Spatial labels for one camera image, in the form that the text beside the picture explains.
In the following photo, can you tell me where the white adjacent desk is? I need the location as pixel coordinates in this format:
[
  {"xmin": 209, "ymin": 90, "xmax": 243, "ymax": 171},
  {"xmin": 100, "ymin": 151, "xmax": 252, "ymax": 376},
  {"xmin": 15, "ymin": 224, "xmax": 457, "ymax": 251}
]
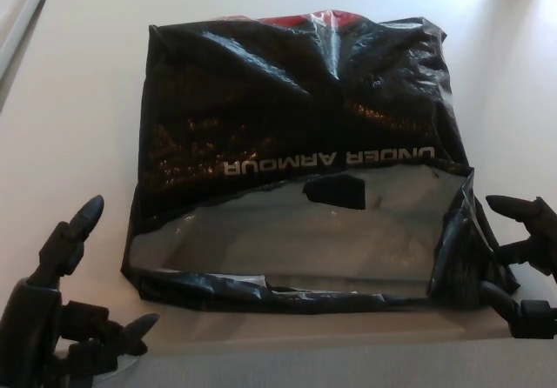
[{"xmin": 0, "ymin": 0, "xmax": 56, "ymax": 115}]

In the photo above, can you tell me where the black Under Armour plastic bag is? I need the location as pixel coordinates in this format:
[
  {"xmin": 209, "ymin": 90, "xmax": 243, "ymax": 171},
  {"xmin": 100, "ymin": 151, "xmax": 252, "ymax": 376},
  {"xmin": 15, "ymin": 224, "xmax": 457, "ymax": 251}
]
[{"xmin": 119, "ymin": 9, "xmax": 523, "ymax": 318}]

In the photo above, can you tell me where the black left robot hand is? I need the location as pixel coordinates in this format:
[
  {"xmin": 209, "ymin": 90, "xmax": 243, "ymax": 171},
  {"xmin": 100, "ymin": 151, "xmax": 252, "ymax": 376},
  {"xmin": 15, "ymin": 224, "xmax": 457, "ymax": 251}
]
[{"xmin": 0, "ymin": 194, "xmax": 161, "ymax": 388}]

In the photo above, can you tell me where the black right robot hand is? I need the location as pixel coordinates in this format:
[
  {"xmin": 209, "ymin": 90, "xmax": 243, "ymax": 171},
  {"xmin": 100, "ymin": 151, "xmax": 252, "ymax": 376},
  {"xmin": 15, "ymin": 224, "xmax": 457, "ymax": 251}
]
[{"xmin": 478, "ymin": 194, "xmax": 557, "ymax": 341}]

